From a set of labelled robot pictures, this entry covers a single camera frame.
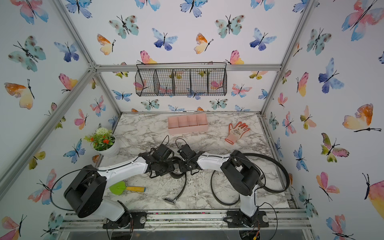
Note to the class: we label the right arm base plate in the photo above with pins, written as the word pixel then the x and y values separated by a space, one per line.
pixel 246 220

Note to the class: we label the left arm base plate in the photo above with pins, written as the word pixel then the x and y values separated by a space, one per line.
pixel 131 221

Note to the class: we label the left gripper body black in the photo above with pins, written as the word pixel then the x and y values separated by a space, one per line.
pixel 165 167

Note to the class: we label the pink divided storage box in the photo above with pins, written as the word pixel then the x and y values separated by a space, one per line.
pixel 188 124

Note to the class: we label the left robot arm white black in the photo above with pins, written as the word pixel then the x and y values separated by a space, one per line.
pixel 86 192

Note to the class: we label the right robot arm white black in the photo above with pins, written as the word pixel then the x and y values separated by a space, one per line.
pixel 242 174

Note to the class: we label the black wire wall basket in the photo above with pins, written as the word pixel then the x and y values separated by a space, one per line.
pixel 192 80

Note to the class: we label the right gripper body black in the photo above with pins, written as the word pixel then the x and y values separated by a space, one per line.
pixel 184 165

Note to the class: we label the white flower pot with plant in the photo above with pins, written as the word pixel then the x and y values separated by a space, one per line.
pixel 104 142

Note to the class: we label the red and white work glove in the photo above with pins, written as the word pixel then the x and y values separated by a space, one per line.
pixel 236 132

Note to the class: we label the aluminium front rail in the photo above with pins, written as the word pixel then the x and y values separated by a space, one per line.
pixel 172 220

